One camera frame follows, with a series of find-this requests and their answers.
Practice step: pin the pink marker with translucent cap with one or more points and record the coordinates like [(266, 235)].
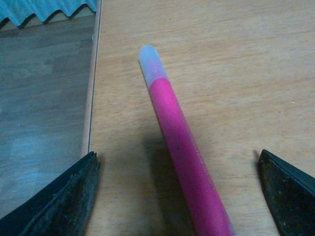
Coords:
[(206, 209)]

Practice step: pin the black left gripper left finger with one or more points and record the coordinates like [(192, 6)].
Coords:
[(62, 208)]

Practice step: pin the wooden nightstand cabinet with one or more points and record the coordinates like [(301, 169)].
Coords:
[(244, 74)]

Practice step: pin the grey curtain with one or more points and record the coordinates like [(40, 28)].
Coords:
[(19, 12)]

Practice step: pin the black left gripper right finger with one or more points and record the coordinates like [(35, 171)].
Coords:
[(289, 194)]

